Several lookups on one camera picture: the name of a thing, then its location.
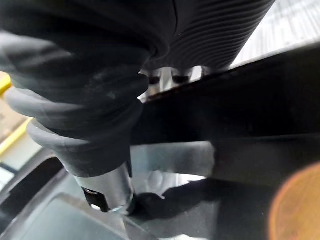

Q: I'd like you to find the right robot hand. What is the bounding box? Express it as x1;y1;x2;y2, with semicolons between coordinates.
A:
0;0;274;216

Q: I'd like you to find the black plastic housing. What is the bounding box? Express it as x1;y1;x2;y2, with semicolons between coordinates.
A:
129;43;320;187
0;149;276;240

